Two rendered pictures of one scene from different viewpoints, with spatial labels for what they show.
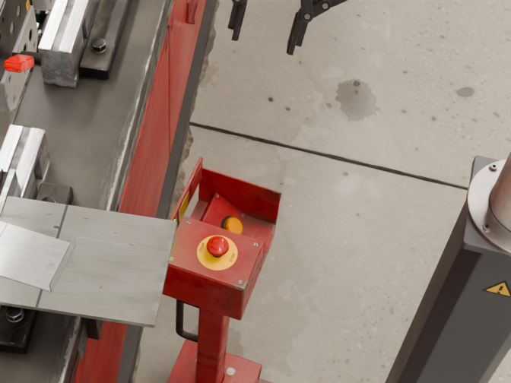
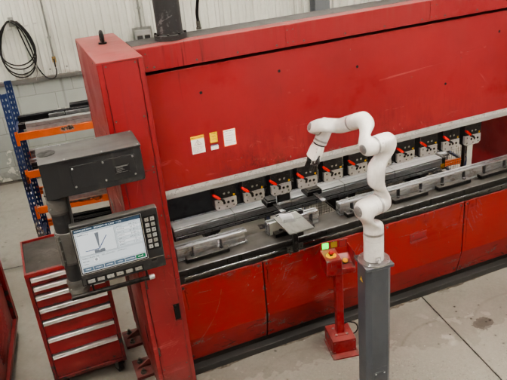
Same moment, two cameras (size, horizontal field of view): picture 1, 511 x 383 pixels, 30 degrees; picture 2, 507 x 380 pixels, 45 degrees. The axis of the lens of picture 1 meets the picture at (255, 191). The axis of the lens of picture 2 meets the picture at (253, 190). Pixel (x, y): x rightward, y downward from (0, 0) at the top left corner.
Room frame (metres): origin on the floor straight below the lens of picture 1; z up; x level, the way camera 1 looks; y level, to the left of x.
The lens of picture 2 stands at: (-0.88, -3.03, 2.98)
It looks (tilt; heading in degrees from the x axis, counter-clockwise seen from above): 25 degrees down; 68
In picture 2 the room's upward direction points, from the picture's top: 6 degrees counter-clockwise
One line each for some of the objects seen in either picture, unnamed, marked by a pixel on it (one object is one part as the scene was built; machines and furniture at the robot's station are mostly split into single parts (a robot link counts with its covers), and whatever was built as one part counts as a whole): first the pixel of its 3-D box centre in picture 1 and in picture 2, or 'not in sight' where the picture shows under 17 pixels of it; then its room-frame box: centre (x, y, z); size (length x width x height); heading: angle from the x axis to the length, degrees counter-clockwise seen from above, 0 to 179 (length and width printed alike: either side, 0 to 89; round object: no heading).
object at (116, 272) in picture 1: (78, 259); (293, 222); (0.71, 0.25, 1.00); 0.26 x 0.18 x 0.01; 88
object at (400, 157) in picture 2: not in sight; (402, 149); (1.69, 0.36, 1.26); 0.15 x 0.09 x 0.17; 178
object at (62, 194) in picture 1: (33, 264); (293, 229); (0.75, 0.34, 0.89); 0.30 x 0.05 x 0.03; 178
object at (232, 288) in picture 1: (220, 238); (337, 257); (0.93, 0.05, 0.75); 0.20 x 0.16 x 0.18; 167
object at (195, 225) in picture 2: not in sight; (316, 193); (1.12, 0.67, 0.93); 2.30 x 0.14 x 0.10; 178
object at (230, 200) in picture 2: not in sight; (223, 195); (0.29, 0.41, 1.26); 0.15 x 0.09 x 0.17; 178
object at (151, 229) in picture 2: not in sight; (118, 242); (-0.51, -0.13, 1.42); 0.45 x 0.12 x 0.36; 177
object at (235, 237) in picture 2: not in sight; (211, 243); (0.16, 0.41, 0.92); 0.50 x 0.06 x 0.10; 178
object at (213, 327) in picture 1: (213, 329); (339, 301); (0.93, 0.05, 0.39); 0.05 x 0.05 x 0.54; 77
